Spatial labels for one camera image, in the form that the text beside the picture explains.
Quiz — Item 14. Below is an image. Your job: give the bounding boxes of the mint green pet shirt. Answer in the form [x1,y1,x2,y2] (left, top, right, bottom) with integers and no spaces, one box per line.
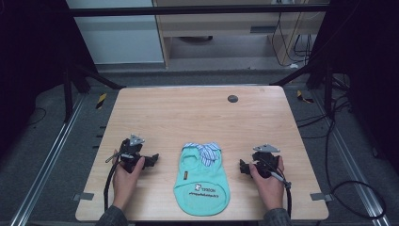
[172,141,231,218]

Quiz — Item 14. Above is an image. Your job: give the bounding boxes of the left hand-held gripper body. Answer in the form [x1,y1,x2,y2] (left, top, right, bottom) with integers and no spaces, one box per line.
[119,134,147,174]

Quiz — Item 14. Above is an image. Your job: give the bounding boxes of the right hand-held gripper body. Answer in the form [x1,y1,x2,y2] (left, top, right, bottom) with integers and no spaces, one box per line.
[250,143,281,180]

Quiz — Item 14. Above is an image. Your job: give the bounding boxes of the person's left hand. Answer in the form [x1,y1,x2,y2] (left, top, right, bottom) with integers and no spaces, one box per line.
[111,150,146,212]

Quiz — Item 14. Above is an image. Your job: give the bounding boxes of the black horizontal frame bar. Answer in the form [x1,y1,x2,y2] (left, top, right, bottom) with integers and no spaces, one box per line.
[67,3,331,18]

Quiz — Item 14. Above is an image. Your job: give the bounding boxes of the white cabinet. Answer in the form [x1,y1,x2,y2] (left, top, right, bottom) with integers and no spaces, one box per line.
[65,0,166,66]

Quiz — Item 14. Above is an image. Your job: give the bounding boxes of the light wooden desk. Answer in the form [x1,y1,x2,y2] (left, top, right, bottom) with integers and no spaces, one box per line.
[152,0,327,69]

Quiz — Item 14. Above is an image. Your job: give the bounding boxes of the black hanging desk cables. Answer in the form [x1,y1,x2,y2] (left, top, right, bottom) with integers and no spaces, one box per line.
[270,0,314,68]

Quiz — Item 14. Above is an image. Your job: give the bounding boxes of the black metal stand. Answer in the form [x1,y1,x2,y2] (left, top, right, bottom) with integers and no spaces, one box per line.
[270,60,335,121]
[61,64,126,124]

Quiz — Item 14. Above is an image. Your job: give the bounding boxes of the yellow black floor tape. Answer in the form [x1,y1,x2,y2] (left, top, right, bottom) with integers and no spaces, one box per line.
[95,92,108,110]
[295,89,315,105]

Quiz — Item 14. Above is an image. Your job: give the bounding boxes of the person's right hand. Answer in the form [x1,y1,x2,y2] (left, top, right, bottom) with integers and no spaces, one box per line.
[248,155,286,211]

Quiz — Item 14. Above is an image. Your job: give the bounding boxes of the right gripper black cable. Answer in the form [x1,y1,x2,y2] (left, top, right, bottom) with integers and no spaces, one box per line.
[259,158,293,219]

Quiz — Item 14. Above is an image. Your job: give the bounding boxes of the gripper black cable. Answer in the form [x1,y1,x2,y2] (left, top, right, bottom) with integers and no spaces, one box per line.
[259,158,293,219]
[103,152,133,213]

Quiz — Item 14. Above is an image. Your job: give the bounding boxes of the black floor cable loop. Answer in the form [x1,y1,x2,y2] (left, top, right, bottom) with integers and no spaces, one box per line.
[295,93,388,220]

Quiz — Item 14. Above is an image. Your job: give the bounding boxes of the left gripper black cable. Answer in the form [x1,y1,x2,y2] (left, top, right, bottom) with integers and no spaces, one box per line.
[103,152,133,213]

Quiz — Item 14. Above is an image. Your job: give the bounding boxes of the aluminium floor rail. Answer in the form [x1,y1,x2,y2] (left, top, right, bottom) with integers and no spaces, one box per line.
[8,93,87,226]
[309,90,393,226]

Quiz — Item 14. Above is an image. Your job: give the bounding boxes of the grey metal table bracket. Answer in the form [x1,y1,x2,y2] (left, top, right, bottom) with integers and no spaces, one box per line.
[310,192,333,202]
[72,191,95,202]

